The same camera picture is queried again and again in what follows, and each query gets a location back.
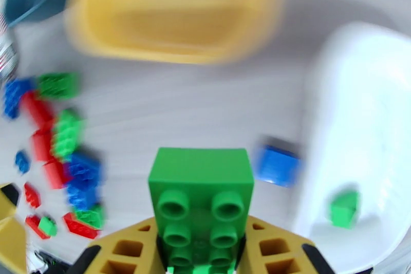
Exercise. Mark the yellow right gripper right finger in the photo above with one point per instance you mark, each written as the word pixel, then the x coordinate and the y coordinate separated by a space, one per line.
pixel 276 250

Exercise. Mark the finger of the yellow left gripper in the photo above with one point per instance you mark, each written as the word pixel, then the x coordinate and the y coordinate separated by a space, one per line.
pixel 12 250
pixel 8 200

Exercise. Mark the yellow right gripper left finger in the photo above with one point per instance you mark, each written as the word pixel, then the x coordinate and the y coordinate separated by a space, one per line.
pixel 128 250

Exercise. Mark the large green lego brick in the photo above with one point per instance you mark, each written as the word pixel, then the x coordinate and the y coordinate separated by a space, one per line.
pixel 200 173

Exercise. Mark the small red lego brick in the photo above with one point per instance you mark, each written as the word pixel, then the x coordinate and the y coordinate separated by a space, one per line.
pixel 32 195

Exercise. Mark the small blue lego brick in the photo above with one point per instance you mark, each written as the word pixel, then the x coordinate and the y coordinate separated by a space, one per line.
pixel 22 162

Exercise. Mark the small green lego brick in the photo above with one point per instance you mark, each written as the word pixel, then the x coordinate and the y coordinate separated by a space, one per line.
pixel 48 226

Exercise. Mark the long red lego brick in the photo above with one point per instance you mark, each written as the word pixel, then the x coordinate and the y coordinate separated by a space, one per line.
pixel 38 110
pixel 78 228

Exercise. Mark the striped snack packet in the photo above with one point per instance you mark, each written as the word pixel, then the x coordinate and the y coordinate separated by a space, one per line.
pixel 6 54

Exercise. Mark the white plastic container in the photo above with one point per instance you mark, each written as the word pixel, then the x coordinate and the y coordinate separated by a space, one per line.
pixel 369 106

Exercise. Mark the yellow plastic container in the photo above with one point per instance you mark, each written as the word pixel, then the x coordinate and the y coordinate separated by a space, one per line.
pixel 173 25

